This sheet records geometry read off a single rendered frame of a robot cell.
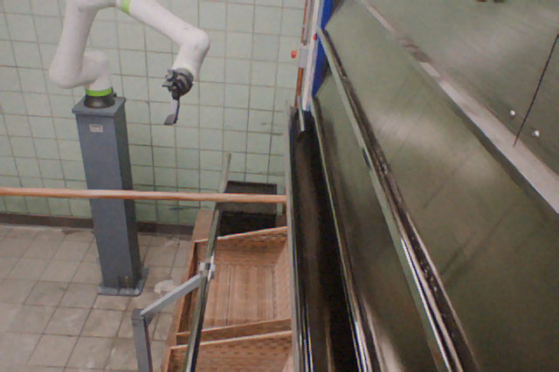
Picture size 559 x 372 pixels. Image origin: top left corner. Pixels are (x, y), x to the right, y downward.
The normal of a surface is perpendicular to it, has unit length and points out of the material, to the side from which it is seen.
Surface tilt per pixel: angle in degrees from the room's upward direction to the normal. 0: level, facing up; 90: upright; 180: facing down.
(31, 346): 0
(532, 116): 88
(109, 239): 90
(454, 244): 70
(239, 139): 90
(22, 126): 90
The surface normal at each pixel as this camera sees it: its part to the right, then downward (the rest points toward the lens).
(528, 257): -0.90, -0.35
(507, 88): -1.00, -0.07
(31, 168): 0.01, 0.54
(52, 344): 0.09, -0.84
